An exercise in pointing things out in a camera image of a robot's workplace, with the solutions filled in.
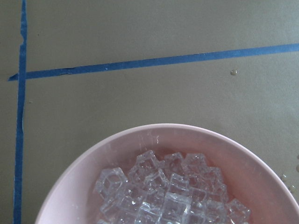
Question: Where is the pile of ice cubes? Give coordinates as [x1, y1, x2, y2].
[95, 151, 251, 224]

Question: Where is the pink plastic bowl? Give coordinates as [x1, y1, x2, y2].
[36, 124, 299, 224]

